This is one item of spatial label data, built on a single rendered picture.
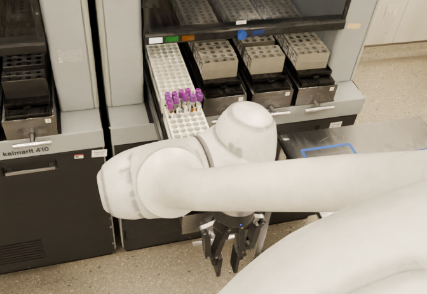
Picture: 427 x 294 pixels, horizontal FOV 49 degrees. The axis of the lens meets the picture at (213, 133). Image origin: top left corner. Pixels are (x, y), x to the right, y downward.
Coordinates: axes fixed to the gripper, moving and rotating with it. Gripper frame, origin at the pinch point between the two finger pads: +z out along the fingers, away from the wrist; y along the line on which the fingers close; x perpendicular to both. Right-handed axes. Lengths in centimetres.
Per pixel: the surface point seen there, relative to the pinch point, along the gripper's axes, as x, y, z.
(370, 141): -25, -48, -3
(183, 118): -38.8, 0.9, -7.4
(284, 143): -29.0, -24.5, -2.7
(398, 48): -173, -179, 73
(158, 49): -72, 1, -7
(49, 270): -57, 48, 79
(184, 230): -12.4, 6.2, 4.2
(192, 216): -12.3, 4.6, -1.0
